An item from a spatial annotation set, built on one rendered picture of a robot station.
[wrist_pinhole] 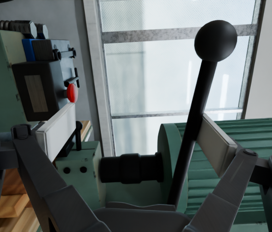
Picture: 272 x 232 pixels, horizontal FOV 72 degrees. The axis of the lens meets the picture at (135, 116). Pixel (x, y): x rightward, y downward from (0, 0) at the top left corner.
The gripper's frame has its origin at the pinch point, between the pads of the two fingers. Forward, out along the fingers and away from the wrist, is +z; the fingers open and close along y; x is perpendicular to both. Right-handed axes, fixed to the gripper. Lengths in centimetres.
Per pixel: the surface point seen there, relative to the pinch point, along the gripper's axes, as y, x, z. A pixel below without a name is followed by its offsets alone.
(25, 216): -15.2, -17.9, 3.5
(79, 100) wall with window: -46, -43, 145
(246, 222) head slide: 22.6, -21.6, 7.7
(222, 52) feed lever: 6.4, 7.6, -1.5
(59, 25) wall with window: -60, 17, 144
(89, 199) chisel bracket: -7.3, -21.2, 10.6
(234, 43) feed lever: 7.2, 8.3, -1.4
